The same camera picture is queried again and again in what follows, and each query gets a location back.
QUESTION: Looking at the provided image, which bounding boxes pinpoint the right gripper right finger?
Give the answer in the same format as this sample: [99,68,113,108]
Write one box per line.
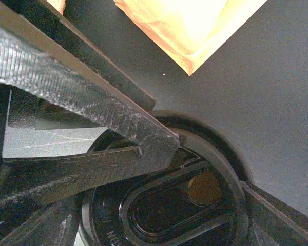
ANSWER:
[241,181,308,245]

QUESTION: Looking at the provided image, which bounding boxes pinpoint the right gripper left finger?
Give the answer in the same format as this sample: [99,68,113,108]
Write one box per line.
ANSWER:
[0,197,82,245]

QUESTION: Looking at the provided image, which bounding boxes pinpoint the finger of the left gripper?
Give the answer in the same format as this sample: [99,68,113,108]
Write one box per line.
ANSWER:
[0,2,180,208]
[5,1,156,111]

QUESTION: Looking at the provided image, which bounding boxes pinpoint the brown paper bag white handles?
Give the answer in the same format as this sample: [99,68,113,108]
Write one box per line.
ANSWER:
[115,0,265,76]

